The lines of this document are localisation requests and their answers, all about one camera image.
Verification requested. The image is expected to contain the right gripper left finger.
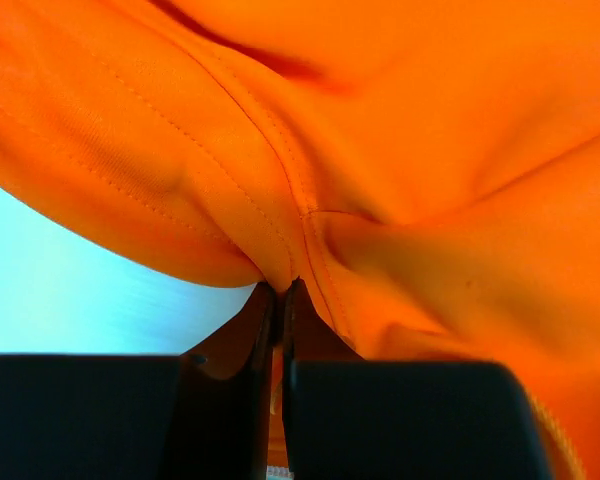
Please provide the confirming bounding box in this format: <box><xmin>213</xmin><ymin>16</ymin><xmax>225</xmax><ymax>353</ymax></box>
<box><xmin>0</xmin><ymin>283</ymin><xmax>275</xmax><ymax>479</ymax></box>

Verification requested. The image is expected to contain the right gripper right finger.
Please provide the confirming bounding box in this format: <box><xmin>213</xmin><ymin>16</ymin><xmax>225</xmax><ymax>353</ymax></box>
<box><xmin>283</xmin><ymin>279</ymin><xmax>552</xmax><ymax>479</ymax></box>

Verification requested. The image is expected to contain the orange jacket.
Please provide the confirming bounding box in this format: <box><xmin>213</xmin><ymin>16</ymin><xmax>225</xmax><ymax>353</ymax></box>
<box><xmin>0</xmin><ymin>1</ymin><xmax>600</xmax><ymax>479</ymax></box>

